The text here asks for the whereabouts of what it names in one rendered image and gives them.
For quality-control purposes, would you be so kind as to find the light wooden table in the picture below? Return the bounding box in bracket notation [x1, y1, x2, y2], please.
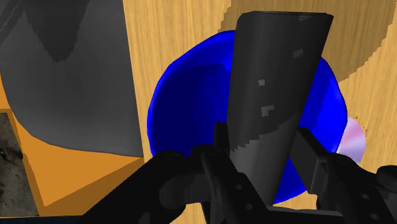
[0, 0, 397, 224]

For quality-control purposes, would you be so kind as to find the shiny pink disc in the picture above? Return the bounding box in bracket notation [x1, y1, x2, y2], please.
[336, 116, 367, 165]

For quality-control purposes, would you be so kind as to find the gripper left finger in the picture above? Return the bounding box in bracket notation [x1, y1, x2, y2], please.
[81, 122, 268, 224]

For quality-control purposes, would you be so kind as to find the dark grey tapered cylinder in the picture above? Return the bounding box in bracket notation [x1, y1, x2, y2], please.
[226, 10, 335, 206]

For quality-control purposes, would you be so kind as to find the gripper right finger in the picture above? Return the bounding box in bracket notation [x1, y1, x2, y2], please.
[289, 127, 397, 224]

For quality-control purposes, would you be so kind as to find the grey robot stand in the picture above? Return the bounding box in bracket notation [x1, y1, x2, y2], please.
[0, 0, 144, 158]

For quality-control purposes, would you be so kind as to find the blue bowl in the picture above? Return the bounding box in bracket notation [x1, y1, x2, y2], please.
[146, 30, 348, 206]

